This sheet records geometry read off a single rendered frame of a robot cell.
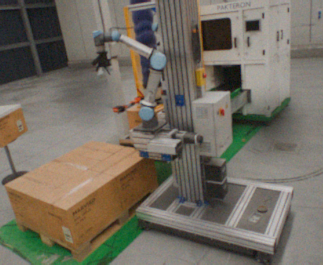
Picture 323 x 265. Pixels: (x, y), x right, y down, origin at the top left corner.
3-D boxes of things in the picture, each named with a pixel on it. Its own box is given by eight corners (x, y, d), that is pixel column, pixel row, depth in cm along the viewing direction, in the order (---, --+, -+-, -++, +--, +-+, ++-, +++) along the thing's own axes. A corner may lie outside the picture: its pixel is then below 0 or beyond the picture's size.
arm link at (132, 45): (168, 54, 255) (113, 25, 248) (168, 55, 244) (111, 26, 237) (161, 66, 258) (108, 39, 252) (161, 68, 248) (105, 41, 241)
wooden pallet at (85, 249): (99, 177, 419) (97, 168, 414) (159, 193, 360) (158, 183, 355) (18, 229, 331) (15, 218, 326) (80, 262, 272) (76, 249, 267)
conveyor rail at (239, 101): (244, 101, 514) (244, 90, 507) (248, 101, 511) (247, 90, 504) (165, 161, 345) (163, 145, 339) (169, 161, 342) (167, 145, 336)
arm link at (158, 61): (152, 117, 262) (168, 53, 244) (152, 123, 248) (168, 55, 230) (138, 114, 262) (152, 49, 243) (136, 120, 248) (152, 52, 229)
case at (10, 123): (3, 147, 396) (-8, 117, 382) (-25, 149, 404) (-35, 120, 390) (28, 130, 451) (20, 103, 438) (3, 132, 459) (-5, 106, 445)
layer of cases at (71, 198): (97, 168, 413) (91, 140, 400) (157, 183, 355) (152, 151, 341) (15, 218, 326) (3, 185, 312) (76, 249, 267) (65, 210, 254)
